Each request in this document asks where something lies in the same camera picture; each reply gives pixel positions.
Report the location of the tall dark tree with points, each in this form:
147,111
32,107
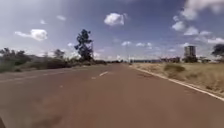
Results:
84,45

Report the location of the reddish brown asphalt road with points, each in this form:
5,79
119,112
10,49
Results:
126,100

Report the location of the low distant buildings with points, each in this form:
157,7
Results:
160,60

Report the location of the dry bush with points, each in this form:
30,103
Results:
174,67

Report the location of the pale kerb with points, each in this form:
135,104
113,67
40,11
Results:
181,84

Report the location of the tall grey building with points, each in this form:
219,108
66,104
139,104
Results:
190,51

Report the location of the row of low bushes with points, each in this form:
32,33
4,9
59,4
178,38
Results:
30,62

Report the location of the dry grass verge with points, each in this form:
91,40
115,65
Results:
203,75

